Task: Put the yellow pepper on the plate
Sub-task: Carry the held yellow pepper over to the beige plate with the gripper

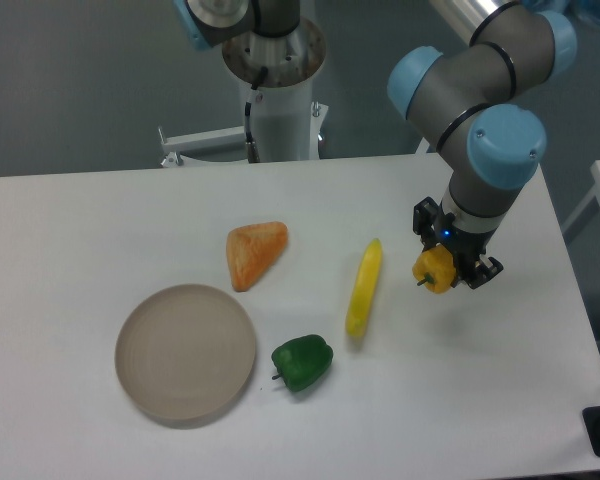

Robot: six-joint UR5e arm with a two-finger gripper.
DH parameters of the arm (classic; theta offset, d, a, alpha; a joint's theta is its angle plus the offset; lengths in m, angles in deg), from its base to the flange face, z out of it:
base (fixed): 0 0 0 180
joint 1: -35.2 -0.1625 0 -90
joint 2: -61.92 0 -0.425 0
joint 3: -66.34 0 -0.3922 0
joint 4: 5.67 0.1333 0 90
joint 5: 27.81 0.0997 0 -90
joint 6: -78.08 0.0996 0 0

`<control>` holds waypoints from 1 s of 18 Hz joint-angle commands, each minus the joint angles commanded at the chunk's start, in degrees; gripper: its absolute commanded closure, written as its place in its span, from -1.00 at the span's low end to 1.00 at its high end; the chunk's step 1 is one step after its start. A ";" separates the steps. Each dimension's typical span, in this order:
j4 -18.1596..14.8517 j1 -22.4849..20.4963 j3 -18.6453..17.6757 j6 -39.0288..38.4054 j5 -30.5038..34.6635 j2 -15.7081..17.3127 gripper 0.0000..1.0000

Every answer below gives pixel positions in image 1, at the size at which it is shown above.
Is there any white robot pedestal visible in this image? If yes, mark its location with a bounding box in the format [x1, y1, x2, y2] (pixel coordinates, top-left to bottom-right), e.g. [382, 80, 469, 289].
[160, 17, 328, 168]

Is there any yellow corn cob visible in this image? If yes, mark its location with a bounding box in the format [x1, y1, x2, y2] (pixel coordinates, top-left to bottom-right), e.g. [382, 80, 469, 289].
[345, 238, 383, 338]

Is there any yellow bell pepper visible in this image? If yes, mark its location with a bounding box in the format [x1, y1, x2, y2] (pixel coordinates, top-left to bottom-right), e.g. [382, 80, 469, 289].
[412, 245, 457, 294]

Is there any orange triangular bread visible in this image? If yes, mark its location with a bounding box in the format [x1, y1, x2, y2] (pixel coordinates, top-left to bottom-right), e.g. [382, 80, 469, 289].
[226, 221, 288, 292]

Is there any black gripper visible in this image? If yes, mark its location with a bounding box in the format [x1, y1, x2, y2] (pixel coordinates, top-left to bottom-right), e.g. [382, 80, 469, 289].
[413, 197, 503, 290]

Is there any green bell pepper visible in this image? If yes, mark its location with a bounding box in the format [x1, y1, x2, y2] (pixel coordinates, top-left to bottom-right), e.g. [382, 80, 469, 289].
[271, 334, 334, 393]

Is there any beige round plate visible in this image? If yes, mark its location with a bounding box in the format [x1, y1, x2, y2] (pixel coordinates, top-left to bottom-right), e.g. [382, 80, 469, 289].
[114, 284, 257, 427]

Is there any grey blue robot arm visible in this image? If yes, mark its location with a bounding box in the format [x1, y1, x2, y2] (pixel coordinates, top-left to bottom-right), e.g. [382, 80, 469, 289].
[175, 1, 577, 292]

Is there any black pedestal cable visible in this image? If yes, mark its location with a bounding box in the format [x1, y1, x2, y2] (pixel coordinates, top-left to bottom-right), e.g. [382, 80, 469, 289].
[244, 66, 269, 164]

